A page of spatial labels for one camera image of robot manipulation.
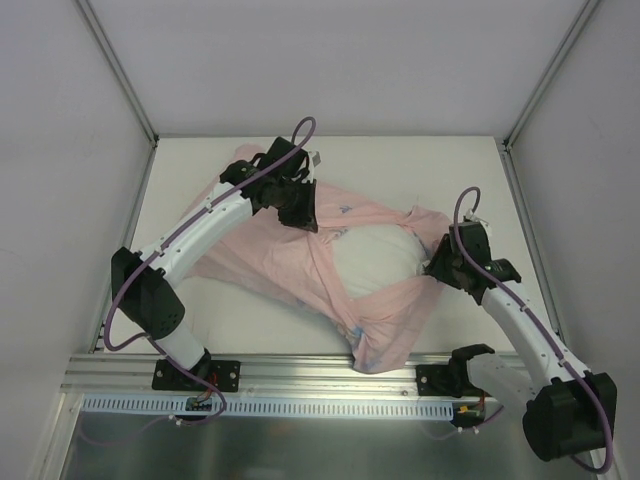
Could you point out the right aluminium corner post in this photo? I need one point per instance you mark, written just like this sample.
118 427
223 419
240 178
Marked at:
562 52

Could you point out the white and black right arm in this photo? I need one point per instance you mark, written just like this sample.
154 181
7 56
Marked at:
565 409

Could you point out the aluminium corner post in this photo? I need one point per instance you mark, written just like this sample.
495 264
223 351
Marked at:
562 52
99 34

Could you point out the white pillow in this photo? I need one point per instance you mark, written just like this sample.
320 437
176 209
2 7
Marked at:
373 257

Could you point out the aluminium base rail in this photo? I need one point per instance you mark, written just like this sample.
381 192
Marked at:
275 376

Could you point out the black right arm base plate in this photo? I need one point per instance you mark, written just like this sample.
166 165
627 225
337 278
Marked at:
444 380

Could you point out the shiny metal front plate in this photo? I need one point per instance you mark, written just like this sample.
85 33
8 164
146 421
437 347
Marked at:
478 443

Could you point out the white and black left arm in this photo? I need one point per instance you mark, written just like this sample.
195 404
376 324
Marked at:
144 282

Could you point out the white slotted cable duct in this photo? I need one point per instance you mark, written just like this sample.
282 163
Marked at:
404 409

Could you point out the blue and pink printed pillowcase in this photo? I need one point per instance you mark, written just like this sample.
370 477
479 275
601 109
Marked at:
296 267

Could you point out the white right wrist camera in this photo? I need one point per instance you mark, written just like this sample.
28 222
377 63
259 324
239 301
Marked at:
471 216

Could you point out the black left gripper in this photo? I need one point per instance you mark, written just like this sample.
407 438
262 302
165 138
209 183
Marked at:
300 206

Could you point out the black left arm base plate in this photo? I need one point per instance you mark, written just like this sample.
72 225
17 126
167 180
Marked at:
222 374

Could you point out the left aluminium corner post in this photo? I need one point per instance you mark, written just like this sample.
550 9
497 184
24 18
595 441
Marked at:
99 34

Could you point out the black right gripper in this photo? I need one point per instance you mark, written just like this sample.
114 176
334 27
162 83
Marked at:
445 262

